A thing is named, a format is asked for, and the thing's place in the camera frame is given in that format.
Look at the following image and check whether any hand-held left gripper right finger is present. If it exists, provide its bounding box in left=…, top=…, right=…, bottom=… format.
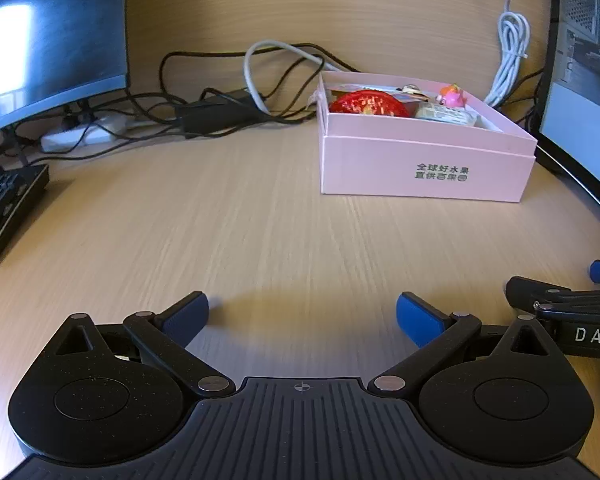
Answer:
left=369, top=292, right=556, bottom=396

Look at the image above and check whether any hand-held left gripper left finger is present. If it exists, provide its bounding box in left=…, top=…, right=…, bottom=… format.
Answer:
left=55, top=291, right=231, bottom=397

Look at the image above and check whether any pink cardboard box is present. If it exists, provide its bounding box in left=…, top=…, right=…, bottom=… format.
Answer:
left=315, top=70, right=539, bottom=204

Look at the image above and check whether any light blue snack packet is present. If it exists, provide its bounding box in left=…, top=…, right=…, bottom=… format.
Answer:
left=414, top=102, right=477, bottom=126

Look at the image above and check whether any pink cat figurine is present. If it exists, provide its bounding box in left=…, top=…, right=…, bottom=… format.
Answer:
left=438, top=83, right=467, bottom=109

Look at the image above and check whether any curved computer monitor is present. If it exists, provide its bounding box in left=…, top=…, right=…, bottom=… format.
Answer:
left=536, top=0, right=600, bottom=202

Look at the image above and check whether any black power adapter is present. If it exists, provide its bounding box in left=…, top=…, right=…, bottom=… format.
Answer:
left=174, top=88, right=272, bottom=137

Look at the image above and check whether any black keyboard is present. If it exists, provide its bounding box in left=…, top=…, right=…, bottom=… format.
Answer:
left=0, top=163, right=50, bottom=267

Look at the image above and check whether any white power strip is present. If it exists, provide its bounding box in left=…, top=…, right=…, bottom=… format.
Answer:
left=40, top=112, right=127, bottom=154

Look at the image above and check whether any red foil round packet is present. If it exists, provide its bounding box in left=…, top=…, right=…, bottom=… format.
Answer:
left=328, top=89, right=411, bottom=117

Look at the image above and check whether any dark computer monitor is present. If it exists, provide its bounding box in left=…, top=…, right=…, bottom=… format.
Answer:
left=0, top=0, right=131, bottom=139

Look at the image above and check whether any white coiled cable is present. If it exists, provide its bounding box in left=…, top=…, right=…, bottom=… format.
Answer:
left=482, top=0, right=531, bottom=107

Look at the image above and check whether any black cable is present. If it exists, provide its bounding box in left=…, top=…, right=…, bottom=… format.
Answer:
left=159, top=49, right=362, bottom=127

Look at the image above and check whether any grey cable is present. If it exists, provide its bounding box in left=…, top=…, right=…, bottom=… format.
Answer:
left=243, top=39, right=342, bottom=112

